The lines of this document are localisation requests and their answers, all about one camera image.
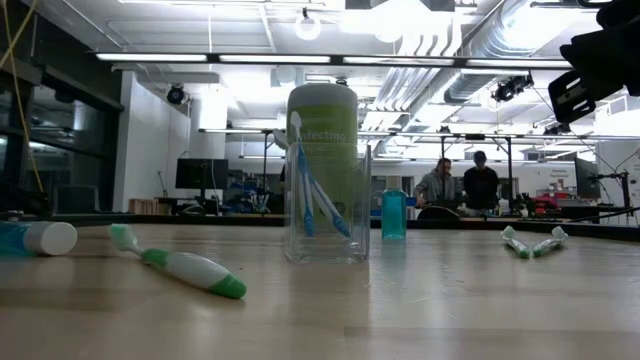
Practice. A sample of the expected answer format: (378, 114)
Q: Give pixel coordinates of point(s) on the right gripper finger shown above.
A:
(570, 97)

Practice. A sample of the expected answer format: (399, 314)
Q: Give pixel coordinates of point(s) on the green white toothbrush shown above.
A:
(190, 267)
(517, 246)
(547, 245)

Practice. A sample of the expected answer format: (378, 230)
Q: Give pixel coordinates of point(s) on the blue white toothbrush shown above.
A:
(281, 139)
(296, 122)

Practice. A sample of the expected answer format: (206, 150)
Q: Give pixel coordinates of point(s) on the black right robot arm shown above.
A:
(620, 12)

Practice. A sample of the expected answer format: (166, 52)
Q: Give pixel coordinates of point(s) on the black computer monitor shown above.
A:
(200, 173)
(586, 177)

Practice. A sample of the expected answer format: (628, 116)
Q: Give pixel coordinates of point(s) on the red equipment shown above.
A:
(545, 204)

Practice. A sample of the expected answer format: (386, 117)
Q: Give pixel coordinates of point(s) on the person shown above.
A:
(435, 187)
(480, 185)

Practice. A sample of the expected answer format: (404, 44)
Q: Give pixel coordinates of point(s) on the black chair back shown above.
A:
(438, 214)

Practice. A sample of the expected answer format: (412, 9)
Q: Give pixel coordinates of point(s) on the green disinfecting wipes canister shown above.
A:
(325, 107)

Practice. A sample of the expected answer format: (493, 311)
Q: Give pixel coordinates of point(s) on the clear plastic holder cup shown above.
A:
(327, 250)

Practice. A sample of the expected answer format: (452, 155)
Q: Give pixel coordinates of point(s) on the black overhead light bar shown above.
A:
(212, 58)

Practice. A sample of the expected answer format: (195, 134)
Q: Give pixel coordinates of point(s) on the black ceiling spotlight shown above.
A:
(176, 95)

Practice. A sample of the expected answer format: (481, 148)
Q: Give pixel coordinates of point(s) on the wooden crate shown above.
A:
(150, 206)

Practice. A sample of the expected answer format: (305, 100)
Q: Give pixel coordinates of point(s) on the dark grey chair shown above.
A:
(77, 200)

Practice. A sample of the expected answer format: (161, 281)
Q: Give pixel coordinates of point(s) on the black ceiling camera cluster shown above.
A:
(505, 91)

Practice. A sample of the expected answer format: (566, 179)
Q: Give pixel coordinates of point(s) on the white wall sign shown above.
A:
(561, 173)

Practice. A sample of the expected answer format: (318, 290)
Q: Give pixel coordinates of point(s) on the black background rig frame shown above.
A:
(509, 165)

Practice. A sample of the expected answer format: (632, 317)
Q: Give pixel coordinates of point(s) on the silver ventilation duct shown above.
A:
(480, 75)

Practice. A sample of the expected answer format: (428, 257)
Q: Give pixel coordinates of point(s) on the black aluminium table frame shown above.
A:
(200, 219)

